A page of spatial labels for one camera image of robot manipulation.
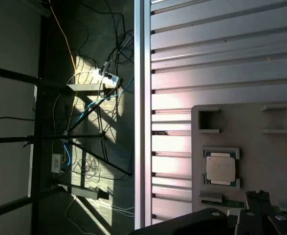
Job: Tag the white power strip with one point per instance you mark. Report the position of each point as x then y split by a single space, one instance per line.
109 77

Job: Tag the silver CPU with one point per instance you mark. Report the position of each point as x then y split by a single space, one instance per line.
220 169

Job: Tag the grey parts rack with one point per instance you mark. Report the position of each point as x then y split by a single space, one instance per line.
255 151

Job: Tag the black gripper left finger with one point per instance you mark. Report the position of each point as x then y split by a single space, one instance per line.
187 224

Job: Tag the green RAM stick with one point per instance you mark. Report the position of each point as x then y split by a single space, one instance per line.
231 203

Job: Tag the small white adapter box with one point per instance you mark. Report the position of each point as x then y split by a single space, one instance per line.
56 162

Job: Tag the black tripod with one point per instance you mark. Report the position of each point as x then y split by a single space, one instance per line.
84 135

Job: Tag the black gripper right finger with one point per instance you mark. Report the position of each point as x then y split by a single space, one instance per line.
258 220

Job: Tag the black metal desk frame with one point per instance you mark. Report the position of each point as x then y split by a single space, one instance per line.
39 110

